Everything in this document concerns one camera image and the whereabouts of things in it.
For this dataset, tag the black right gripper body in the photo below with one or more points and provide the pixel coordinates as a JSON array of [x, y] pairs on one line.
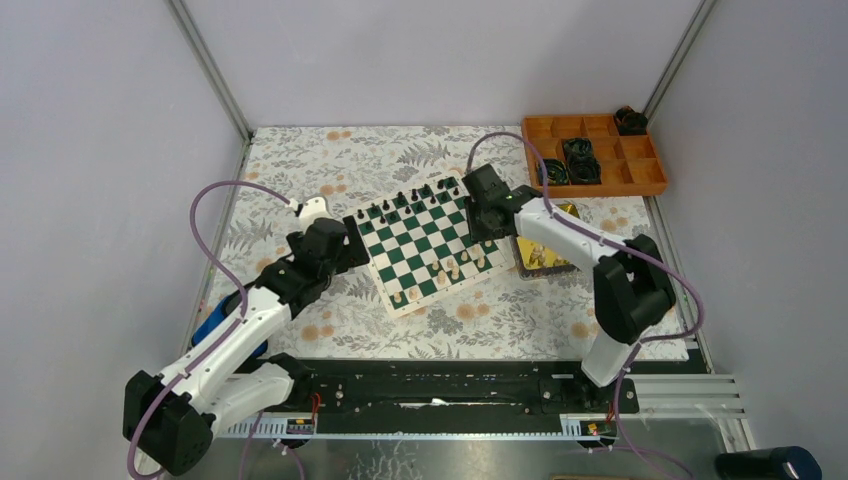
[[480, 229]]

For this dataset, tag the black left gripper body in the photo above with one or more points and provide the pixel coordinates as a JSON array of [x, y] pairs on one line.
[[353, 255]]

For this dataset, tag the blue object under arm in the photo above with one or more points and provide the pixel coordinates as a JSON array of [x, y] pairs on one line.
[[233, 333]]

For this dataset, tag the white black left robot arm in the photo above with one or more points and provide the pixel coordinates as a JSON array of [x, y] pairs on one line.
[[174, 416]]

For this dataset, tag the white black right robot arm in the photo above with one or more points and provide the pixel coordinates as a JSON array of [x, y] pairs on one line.
[[632, 292]]

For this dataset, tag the green white chess board mat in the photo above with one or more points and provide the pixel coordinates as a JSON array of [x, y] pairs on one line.
[[406, 231]]

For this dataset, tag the black coil tray lower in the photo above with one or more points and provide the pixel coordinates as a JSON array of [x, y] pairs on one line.
[[583, 170]]

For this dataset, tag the black coil tray upper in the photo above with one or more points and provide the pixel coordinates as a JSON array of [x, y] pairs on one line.
[[577, 147]]

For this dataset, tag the floral table mat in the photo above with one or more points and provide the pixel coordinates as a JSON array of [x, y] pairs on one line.
[[507, 316]]

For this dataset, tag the wooden compartment tray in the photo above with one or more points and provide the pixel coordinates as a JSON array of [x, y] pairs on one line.
[[630, 165]]

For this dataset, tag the black coil outside tray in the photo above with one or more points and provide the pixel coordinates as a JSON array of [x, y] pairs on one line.
[[629, 120]]

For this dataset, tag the dark cylinder bottom right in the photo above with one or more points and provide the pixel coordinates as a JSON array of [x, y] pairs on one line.
[[779, 463]]

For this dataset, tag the black mounting base rail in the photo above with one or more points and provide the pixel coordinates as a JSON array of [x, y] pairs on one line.
[[444, 397]]

